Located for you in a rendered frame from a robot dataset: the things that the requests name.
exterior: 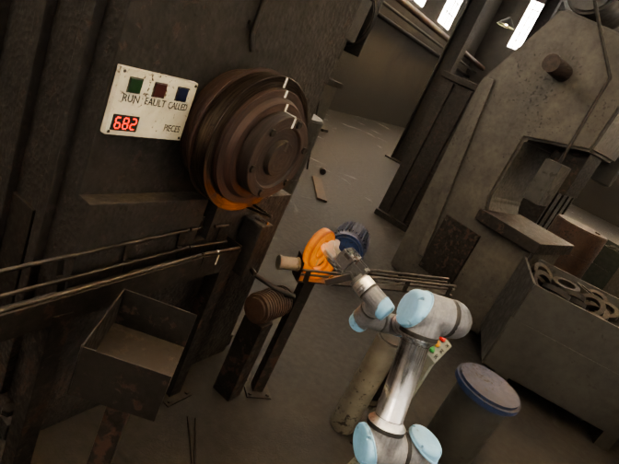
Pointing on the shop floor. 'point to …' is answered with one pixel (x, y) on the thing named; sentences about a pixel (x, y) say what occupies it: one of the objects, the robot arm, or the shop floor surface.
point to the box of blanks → (558, 343)
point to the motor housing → (251, 339)
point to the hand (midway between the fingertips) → (321, 243)
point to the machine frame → (127, 149)
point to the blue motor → (353, 237)
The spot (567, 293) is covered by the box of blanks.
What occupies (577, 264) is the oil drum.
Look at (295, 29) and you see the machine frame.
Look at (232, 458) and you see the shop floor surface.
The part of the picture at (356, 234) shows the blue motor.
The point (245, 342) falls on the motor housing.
